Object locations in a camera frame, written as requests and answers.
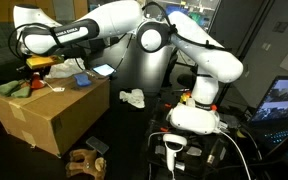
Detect dark grey sponge block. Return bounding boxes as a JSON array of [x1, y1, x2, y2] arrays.
[[86, 136, 109, 155]]

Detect brown plush moose toy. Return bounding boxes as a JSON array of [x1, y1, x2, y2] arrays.
[[65, 149, 106, 180]]

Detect white cable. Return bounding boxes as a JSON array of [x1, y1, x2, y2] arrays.
[[217, 129, 253, 180]]

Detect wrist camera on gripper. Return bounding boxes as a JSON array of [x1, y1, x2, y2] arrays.
[[26, 55, 64, 69]]

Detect white VR headset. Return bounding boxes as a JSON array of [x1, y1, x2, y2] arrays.
[[167, 103, 220, 135]]

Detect white VR controller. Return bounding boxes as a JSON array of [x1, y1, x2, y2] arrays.
[[163, 134, 187, 171]]

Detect white plastic bag orange print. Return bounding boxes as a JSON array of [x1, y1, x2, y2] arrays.
[[46, 58, 85, 78]]

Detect open laptop computer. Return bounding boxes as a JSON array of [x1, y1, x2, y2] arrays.
[[247, 76, 288, 160]]

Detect large cardboard box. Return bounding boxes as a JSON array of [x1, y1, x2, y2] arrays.
[[0, 77, 110, 156]]

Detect tablet with lit screen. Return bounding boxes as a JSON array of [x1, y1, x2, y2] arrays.
[[92, 64, 116, 76]]

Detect white cloth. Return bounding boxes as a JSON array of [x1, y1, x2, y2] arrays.
[[119, 89, 145, 108]]

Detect blue knitted cloth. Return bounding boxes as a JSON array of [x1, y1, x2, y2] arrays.
[[74, 74, 91, 87]]

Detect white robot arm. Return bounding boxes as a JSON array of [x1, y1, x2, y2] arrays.
[[13, 0, 243, 105]]

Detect red plush carrot toy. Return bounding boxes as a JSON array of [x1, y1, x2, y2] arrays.
[[0, 73, 47, 99]]

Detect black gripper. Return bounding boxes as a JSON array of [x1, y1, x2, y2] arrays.
[[25, 66, 51, 80]]

